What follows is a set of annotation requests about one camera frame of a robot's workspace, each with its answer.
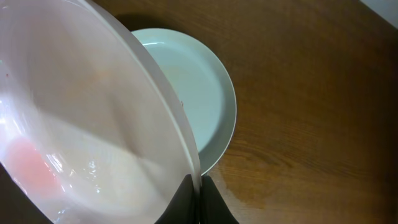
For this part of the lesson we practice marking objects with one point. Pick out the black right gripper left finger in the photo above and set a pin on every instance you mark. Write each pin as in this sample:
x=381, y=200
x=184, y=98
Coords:
x=182, y=207

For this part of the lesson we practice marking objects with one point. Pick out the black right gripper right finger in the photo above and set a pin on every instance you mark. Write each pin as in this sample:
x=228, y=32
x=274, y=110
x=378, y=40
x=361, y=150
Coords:
x=213, y=209

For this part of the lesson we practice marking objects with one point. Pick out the pale green clean plate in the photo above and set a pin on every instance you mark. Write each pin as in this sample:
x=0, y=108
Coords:
x=203, y=86

